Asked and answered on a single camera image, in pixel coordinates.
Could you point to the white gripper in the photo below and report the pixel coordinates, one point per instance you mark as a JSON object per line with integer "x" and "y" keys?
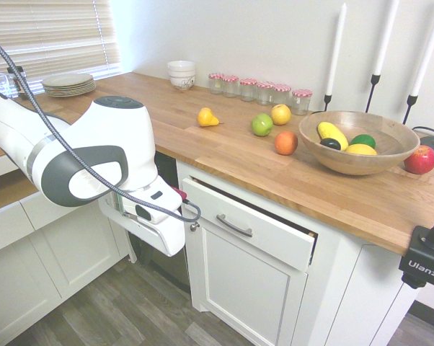
{"x": 166, "y": 234}

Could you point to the white wooden drawer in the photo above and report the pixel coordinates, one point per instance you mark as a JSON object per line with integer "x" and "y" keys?
{"x": 267, "y": 230}

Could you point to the round metal cabinet knob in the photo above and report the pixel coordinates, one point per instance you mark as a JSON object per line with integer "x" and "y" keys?
{"x": 194, "y": 226}

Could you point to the white cabinet with wooden countertop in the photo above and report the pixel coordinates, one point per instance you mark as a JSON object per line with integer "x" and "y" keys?
{"x": 246, "y": 288}

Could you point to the white cabinet unit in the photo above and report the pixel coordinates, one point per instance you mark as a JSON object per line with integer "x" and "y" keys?
{"x": 22, "y": 288}

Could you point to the yellow pear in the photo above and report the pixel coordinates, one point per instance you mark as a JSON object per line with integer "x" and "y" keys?
{"x": 206, "y": 118}

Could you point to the green apple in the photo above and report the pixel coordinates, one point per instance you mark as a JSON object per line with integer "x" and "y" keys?
{"x": 262, "y": 125}

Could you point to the white patterned ceramic bowl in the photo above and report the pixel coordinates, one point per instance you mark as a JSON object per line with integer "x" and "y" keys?
{"x": 181, "y": 83}

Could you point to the orange fruit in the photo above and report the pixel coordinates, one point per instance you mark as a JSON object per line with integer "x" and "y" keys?
{"x": 286, "y": 143}

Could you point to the glass jar red checkered lid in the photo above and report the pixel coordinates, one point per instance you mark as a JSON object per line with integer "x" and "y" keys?
{"x": 301, "y": 102}
{"x": 282, "y": 93}
{"x": 230, "y": 86}
{"x": 248, "y": 90}
{"x": 215, "y": 83}
{"x": 264, "y": 93}

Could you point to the stack of beige plates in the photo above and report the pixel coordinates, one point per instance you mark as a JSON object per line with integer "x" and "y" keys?
{"x": 69, "y": 84}

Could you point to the plain white ceramic bowl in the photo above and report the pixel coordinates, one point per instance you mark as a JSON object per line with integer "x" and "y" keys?
{"x": 181, "y": 66}

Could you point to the yellow apple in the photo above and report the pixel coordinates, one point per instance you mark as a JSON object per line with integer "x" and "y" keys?
{"x": 281, "y": 114}

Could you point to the black avocado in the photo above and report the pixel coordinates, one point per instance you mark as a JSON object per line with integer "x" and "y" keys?
{"x": 330, "y": 144}

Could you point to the yellow banana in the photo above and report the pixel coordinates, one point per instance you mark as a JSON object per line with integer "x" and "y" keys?
{"x": 332, "y": 134}

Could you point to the wooden fruit bowl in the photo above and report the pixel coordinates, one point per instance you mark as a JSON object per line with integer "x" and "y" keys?
{"x": 357, "y": 164}

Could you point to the beige window blind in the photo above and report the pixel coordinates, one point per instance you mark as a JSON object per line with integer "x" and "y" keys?
{"x": 58, "y": 36}

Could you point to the short black candle holder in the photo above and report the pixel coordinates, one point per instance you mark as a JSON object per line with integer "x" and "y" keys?
{"x": 327, "y": 100}

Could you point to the yellow lemon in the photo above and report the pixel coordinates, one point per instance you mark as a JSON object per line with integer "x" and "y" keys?
{"x": 361, "y": 150}

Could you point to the green lime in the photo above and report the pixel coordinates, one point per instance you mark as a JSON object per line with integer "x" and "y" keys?
{"x": 364, "y": 140}

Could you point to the black Ulanzi clamp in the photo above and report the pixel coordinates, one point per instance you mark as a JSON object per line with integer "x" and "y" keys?
{"x": 422, "y": 266}

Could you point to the white taper candle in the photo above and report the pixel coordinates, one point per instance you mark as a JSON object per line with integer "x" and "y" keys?
{"x": 336, "y": 50}
{"x": 386, "y": 36}
{"x": 428, "y": 50}

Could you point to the tall black candle holder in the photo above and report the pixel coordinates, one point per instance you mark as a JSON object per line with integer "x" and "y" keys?
{"x": 375, "y": 81}

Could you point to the red apple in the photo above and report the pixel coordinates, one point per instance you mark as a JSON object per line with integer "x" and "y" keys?
{"x": 420, "y": 160}

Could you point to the medium black candle holder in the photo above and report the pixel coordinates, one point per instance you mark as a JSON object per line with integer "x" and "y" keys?
{"x": 412, "y": 101}

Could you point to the red wrist camera mount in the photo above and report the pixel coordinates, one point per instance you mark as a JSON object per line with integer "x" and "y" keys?
{"x": 180, "y": 194}

